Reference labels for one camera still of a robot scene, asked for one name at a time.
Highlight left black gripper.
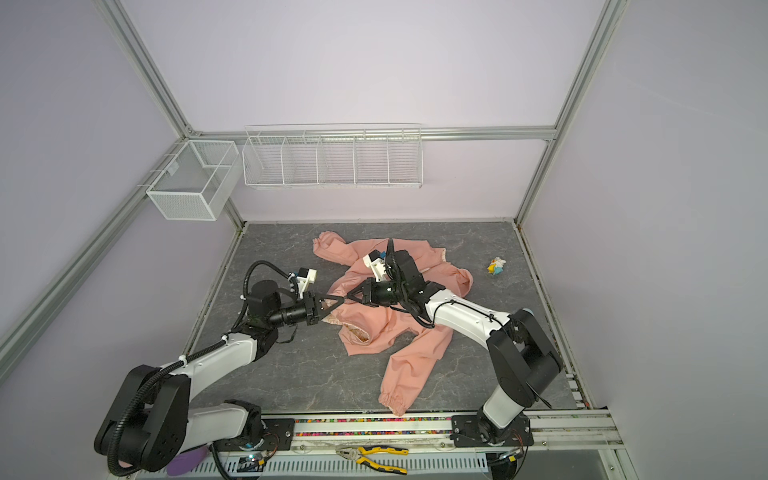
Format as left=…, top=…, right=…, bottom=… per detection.
left=269, top=292, right=344, bottom=329

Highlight pink Snoopy zip jacket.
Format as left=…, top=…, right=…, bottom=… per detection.
left=311, top=230, right=475, bottom=418

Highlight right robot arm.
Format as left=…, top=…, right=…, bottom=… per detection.
left=346, top=239, right=563, bottom=447

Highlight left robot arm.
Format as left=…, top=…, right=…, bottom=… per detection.
left=94, top=261, right=345, bottom=477

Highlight small green circuit board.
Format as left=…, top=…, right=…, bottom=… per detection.
left=237, top=455, right=266, bottom=473

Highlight white mesh box basket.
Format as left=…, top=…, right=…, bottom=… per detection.
left=147, top=140, right=243, bottom=221

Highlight purple pink silicone spatula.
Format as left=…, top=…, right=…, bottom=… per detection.
left=166, top=447, right=209, bottom=477

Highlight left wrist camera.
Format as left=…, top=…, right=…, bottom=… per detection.
left=288, top=268, right=317, bottom=299

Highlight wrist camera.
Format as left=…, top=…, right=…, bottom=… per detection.
left=288, top=268, right=317, bottom=299
left=363, top=250, right=390, bottom=282

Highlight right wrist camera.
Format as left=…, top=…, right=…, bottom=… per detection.
left=363, top=250, right=390, bottom=282

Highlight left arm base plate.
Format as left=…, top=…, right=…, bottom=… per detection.
left=214, top=417, right=296, bottom=453

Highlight white wire shelf basket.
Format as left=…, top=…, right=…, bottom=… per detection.
left=242, top=123, right=424, bottom=189

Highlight yellow handled pliers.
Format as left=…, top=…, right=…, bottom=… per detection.
left=335, top=444, right=410, bottom=476

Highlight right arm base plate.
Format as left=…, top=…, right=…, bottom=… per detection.
left=450, top=412, right=534, bottom=448

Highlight white slotted cable duct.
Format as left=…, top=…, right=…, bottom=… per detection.
left=137, top=451, right=490, bottom=480

